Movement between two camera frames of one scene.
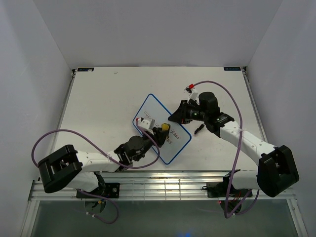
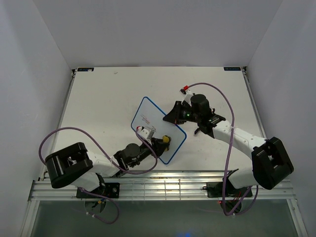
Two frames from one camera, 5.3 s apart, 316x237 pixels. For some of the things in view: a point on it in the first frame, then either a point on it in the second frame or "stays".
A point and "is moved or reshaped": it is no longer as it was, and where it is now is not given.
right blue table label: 232,68 stays
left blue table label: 85,69 stays
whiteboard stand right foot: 198,129 stays
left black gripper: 159,136 -> 158,146
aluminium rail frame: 155,186 stays
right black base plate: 219,189 stays
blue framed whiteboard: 151,108 is moved or reshaped
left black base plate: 109,190 stays
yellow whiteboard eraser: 165,127 is moved or reshaped
